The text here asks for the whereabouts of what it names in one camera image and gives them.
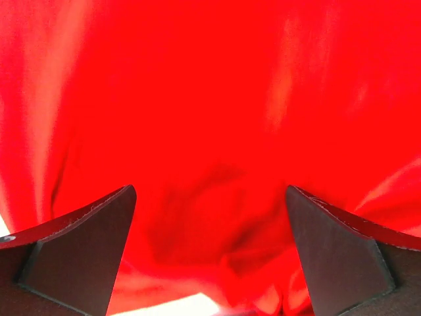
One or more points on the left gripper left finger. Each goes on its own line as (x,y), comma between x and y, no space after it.
(68,265)

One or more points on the red t shirt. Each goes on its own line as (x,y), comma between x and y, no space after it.
(211,109)

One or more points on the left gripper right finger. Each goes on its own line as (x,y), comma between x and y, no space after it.
(353,266)

